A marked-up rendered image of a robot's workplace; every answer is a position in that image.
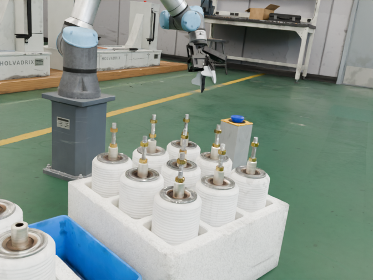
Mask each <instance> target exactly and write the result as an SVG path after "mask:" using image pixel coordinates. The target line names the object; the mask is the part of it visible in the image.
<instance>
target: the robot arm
mask: <svg viewBox="0 0 373 280"><path fill-rule="evenodd" d="M160 1H161V3H162V4H163V6H164V7H165V8H166V10H167V11H166V10H164V11H162V12H161V14H160V17H159V23H160V26H161V27H162V29H167V30H169V29H174V30H180V31H186V32H188V34H189V43H188V45H186V50H187V54H188V60H187V65H188V63H190V65H191V67H190V69H189V65H188V72H198V71H199V72H198V73H197V74H196V77H195V78H194V79H192V80H191V83H192V84H195V85H199V86H200V91H201V93H202V92H203V90H204V89H205V78H206V76H208V77H211V78H212V81H213V83H214V84H215V83H216V74H215V68H214V64H213V61H212V60H211V59H213V60H215V61H217V62H219V63H221V64H223V63H224V62H226V59H227V57H228V56H226V55H224V54H222V53H220V52H218V51H216V50H214V49H212V48H210V47H207V37H206V30H205V22H204V14H203V10H202V8H201V7H200V6H190V7H189V6H188V5H187V3H186V1H185V0H160ZM100 2H101V0H75V4H74V7H73V10H72V13H71V15H70V17H69V18H68V19H65V20H64V23H63V27H62V30H61V32H60V33H59V35H58V37H57V40H56V46H57V50H58V52H59V53H60V55H61V56H62V57H63V74H62V77H61V80H60V83H59V86H58V95H59V96H62V97H67V98H75V99H93V98H99V97H101V89H100V86H99V82H98V78H97V48H98V35H97V32H96V31H95V30H94V29H93V23H94V20H95V17H96V15H97V12H98V8H99V5H100Z"/></svg>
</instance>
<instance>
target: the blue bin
mask: <svg viewBox="0 0 373 280"><path fill-rule="evenodd" d="M28 227H29V228H35V229H39V230H41V231H43V232H44V233H46V234H48V235H50V236H51V237H52V238H53V240H54V242H55V244H56V255H57V256H58V257H59V258H60V259H61V260H62V261H63V262H64V263H65V264H66V265H67V266H68V267H69V268H70V269H71V270H72V271H73V272H74V273H75V274H76V275H77V276H78V277H79V278H80V279H81V280H142V276H141V275H140V274H139V273H138V272H137V271H136V270H134V269H133V268H132V267H131V266H130V265H128V264H127V263H126V262H124V261H123V260H122V259H121V258H119V257H118V256H117V255H116V254H115V253H113V252H112V251H111V250H110V249H109V248H107V247H106V246H105V245H104V244H102V243H101V242H100V241H98V240H97V239H96V238H95V237H93V236H92V235H91V234H90V233H89V232H87V231H86V230H85V229H84V228H83V227H81V226H80V225H79V224H78V223H77V222H75V221H74V220H72V219H71V218H70V217H69V216H66V215H61V216H57V217H53V218H50V219H46V220H43V221H40V222H37V223H33V224H29V225H28Z"/></svg>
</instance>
